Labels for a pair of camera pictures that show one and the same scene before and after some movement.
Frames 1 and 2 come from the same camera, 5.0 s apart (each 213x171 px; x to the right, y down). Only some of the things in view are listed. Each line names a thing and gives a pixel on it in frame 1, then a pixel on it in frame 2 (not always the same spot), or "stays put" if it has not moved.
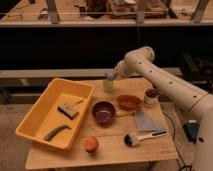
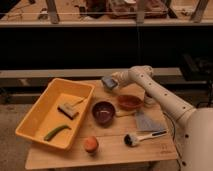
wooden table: (124, 121) stays put
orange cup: (90, 144) stays put
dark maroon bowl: (103, 112) stays put
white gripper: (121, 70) -> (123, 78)
